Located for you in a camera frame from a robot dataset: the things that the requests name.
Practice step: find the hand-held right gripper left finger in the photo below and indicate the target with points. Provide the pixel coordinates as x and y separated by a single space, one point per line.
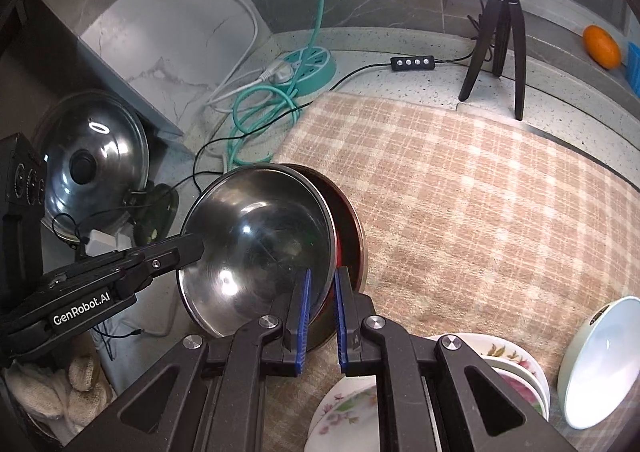
303 327

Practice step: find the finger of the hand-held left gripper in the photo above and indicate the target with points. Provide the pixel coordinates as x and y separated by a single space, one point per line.
170 254

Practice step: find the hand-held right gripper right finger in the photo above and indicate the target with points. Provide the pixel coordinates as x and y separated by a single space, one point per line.
342 327

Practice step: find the white floral plate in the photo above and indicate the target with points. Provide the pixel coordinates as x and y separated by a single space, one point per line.
525 374
340 407

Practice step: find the stainless steel bowl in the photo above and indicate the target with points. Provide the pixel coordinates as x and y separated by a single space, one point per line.
250 232

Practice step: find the red bowl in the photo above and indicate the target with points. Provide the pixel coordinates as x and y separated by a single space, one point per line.
350 242

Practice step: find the large white leaf-print plate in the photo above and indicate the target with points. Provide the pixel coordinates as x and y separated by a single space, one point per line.
545 399

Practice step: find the person's left hand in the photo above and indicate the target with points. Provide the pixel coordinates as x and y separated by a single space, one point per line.
65 397

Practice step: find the white charger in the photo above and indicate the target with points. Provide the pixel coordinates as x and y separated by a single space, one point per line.
105 243

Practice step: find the steel pot lid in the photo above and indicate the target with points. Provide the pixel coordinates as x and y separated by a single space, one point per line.
95 166

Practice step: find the beige plaid cloth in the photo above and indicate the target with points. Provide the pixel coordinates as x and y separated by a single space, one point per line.
475 207

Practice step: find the round teal power strip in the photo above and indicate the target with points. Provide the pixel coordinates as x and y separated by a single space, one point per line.
315 69

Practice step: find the light green bowl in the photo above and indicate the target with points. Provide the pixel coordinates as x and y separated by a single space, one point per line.
600 362

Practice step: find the black inline remote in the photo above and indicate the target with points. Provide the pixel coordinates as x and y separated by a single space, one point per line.
411 63

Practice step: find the orange fruit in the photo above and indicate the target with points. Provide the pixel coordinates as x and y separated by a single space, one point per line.
601 46

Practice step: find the blue container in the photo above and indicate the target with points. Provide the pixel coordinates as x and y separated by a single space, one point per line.
634 69

